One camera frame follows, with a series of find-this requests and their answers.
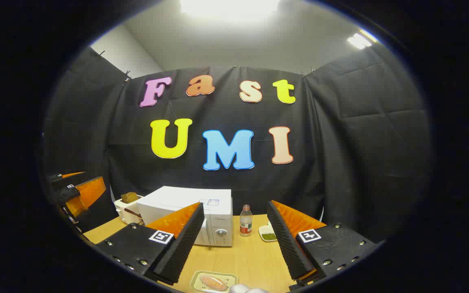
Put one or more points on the black backdrop cloth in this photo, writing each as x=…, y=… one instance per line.
x=340, y=162

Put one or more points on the white toaster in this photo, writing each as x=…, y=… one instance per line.
x=126, y=213

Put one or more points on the clear bottle red label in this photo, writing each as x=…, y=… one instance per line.
x=246, y=224

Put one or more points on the pink bread roll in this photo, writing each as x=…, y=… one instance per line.
x=214, y=283

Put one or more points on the small cream plate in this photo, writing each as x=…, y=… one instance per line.
x=196, y=285

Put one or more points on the long ceiling light panel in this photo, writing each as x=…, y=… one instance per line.
x=230, y=6

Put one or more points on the small ceiling light panel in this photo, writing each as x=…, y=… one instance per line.
x=360, y=40

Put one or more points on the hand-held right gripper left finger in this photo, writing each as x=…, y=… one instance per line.
x=183, y=248

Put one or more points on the white sectioned bean dish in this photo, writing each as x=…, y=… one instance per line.
x=268, y=236

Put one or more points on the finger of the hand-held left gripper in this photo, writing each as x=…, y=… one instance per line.
x=88, y=195
x=61, y=178

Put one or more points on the white microwave oven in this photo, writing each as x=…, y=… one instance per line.
x=177, y=199

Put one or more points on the brown bread slice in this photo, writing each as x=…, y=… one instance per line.
x=130, y=197

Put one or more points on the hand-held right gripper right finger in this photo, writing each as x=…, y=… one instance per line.
x=287, y=248

